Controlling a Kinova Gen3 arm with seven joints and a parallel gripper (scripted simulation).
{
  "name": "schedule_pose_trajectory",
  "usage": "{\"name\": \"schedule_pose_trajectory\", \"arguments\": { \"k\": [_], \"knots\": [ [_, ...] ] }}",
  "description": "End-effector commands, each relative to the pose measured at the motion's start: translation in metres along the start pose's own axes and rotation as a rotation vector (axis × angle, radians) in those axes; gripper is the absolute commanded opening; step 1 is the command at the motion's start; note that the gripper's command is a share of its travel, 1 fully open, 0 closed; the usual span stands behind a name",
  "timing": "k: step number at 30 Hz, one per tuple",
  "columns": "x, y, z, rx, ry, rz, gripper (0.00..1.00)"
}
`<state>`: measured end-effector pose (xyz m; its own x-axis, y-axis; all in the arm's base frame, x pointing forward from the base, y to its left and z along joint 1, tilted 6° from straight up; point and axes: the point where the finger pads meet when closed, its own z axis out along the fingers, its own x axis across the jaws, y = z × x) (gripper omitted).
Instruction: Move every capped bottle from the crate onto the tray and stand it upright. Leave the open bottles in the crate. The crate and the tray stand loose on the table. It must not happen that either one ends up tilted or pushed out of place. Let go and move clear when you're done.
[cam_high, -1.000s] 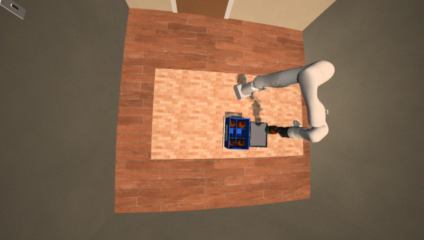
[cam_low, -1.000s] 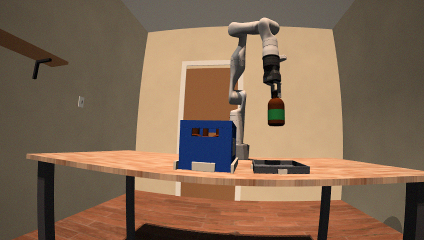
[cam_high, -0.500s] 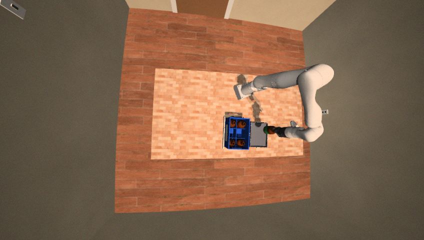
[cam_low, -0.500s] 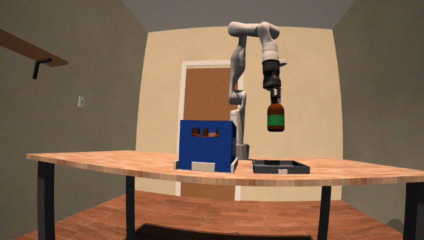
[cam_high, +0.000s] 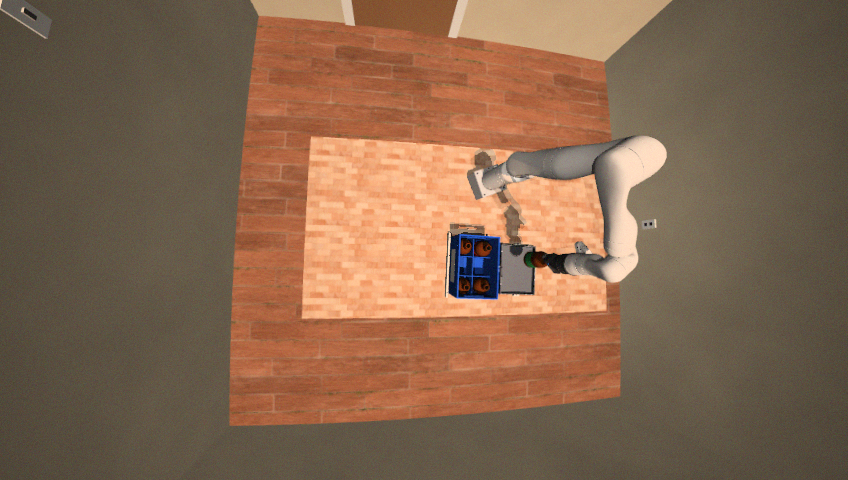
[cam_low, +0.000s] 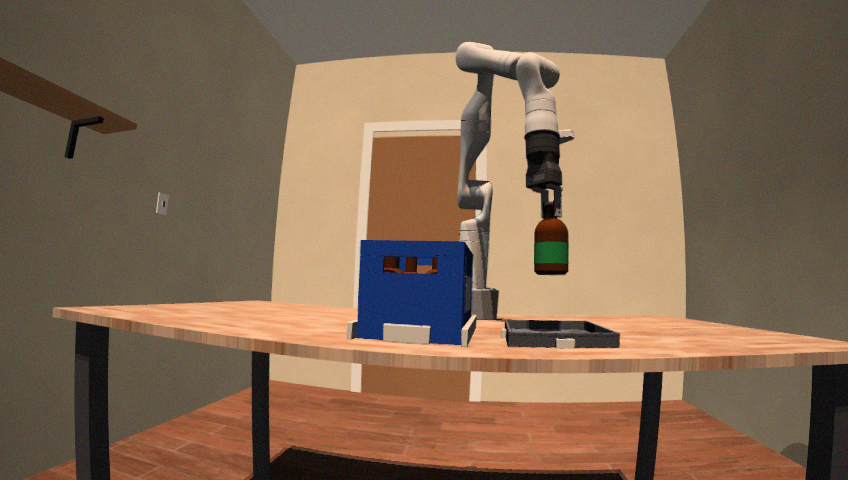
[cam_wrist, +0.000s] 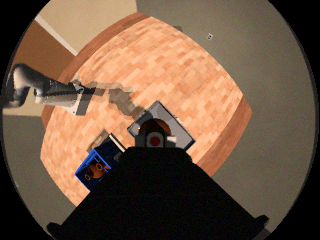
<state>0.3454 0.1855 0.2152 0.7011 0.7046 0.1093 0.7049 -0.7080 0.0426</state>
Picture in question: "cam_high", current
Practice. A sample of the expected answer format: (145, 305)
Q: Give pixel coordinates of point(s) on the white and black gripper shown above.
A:
(566, 263)

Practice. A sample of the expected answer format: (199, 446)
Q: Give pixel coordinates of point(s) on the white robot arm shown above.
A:
(616, 170)

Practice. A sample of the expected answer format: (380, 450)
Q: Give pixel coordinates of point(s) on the blue crate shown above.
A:
(487, 268)

